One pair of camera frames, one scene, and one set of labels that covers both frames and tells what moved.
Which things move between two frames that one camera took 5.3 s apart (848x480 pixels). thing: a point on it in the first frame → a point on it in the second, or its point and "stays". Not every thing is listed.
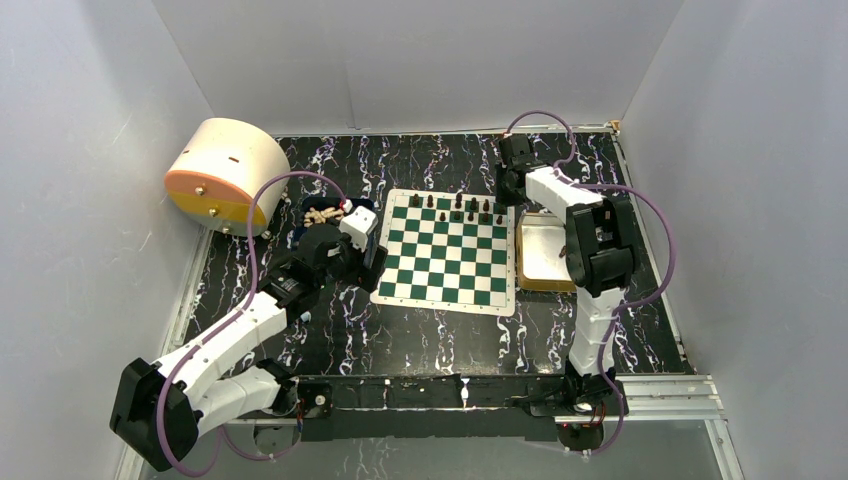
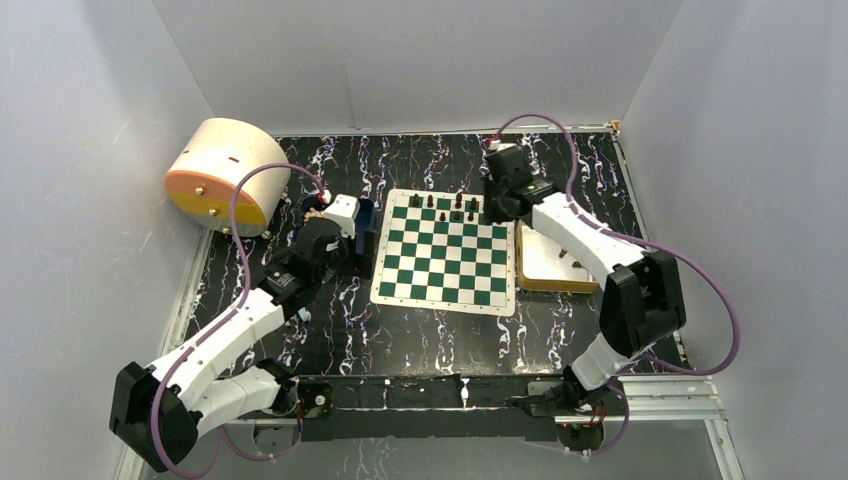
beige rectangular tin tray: [539, 239] stays
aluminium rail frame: [675, 397] stays
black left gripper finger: [372, 277] → [365, 261]
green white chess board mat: [448, 250] stays
